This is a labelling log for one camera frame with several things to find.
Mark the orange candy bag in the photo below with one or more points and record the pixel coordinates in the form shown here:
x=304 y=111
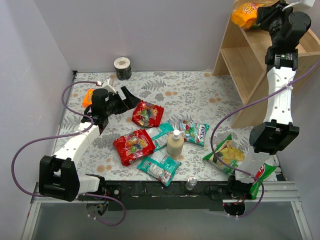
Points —
x=246 y=15

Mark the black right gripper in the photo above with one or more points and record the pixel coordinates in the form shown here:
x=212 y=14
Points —
x=263 y=13

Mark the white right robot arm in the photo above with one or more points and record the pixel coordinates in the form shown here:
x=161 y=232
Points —
x=286 y=24

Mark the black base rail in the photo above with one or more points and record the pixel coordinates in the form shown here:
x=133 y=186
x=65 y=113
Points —
x=154 y=195

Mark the tape roll dark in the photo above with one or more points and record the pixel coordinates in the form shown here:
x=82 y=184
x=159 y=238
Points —
x=122 y=67

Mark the Fox's candy bag front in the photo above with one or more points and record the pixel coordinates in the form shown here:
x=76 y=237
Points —
x=193 y=132

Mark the clear small bottle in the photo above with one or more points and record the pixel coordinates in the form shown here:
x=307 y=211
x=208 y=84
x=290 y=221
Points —
x=191 y=183

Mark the floral table mat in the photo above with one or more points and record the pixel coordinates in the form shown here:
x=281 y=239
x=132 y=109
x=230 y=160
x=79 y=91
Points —
x=186 y=95

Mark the orange snack box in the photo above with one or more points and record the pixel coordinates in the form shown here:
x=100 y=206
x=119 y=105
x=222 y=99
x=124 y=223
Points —
x=88 y=98

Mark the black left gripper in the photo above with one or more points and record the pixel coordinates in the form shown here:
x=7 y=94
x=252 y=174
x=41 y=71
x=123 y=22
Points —
x=124 y=100

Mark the teal candy bag near edge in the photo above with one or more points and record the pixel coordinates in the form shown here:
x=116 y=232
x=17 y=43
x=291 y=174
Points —
x=160 y=166

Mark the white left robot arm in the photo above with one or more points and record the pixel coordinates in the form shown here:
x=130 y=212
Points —
x=58 y=176

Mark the red candy bag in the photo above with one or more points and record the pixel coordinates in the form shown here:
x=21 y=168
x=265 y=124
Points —
x=134 y=146
x=147 y=115

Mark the green cassava chips bag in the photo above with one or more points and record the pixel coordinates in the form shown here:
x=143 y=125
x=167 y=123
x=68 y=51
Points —
x=235 y=157

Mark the teal Fox's bag back side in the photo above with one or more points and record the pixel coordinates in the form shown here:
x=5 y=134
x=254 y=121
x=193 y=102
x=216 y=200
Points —
x=159 y=135

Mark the wooden shelf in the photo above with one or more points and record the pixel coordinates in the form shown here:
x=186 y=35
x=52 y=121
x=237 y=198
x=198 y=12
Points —
x=242 y=56

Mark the beige pump soap bottle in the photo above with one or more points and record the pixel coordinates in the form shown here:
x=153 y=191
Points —
x=175 y=143

